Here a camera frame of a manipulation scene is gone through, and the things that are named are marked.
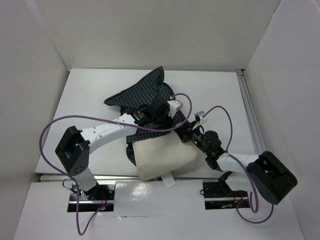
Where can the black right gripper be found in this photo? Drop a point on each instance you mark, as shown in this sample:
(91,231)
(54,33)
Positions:
(184,131)

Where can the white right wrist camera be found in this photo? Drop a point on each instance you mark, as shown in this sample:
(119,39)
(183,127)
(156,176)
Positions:
(200,118)

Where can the cream white pillow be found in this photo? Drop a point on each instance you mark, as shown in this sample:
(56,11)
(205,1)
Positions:
(161,155)

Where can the aluminium side rail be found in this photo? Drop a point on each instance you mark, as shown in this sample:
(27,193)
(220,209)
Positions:
(255,131)

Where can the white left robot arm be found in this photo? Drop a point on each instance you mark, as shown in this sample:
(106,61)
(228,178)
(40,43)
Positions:
(75,146)

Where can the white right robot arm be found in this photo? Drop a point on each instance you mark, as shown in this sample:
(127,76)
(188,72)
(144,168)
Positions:
(271,178)

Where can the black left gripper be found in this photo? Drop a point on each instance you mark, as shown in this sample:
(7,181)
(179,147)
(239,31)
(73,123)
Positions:
(169,120)

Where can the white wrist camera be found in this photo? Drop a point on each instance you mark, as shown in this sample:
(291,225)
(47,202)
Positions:
(200,118)
(174,105)

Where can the aluminium front rail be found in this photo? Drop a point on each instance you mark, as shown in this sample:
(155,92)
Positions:
(56,177)

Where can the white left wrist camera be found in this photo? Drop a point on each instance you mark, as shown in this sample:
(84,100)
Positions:
(174,105)

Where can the dark plaid pillowcase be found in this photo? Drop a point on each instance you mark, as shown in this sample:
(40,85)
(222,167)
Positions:
(142,93)

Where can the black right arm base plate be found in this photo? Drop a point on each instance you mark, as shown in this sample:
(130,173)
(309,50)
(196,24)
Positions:
(218,195)

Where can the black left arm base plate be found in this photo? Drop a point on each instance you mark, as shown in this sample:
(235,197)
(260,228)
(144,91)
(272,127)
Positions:
(102,198)

